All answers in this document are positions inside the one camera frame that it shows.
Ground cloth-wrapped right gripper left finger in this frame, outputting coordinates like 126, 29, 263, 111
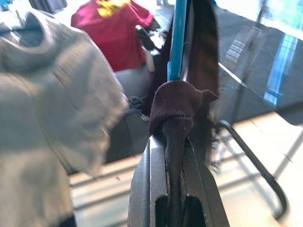
129, 80, 180, 227

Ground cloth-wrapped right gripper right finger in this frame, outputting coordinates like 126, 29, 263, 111
176, 80, 230, 227

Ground black printed shirt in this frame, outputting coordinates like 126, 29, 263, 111
144, 0, 221, 152

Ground blue plastic clothes hanger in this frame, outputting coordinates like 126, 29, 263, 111
166, 0, 190, 82

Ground black metal clothes rack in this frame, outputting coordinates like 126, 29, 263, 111
212, 119, 291, 219

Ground grey knit sweater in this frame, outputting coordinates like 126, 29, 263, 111
0, 9, 130, 227

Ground red shirt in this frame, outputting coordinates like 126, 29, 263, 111
71, 0, 156, 72

